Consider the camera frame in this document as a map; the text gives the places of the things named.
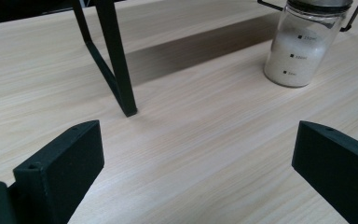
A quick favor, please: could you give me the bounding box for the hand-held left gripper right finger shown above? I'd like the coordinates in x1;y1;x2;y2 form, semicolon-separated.
291;120;358;224

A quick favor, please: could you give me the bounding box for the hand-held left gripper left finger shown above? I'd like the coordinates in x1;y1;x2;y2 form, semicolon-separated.
12;119;105;224

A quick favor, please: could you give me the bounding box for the glass jar with white powder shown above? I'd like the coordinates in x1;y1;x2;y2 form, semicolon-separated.
263;0;354;89

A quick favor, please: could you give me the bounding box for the black metal rack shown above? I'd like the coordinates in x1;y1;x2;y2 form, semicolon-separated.
70;0;358;119

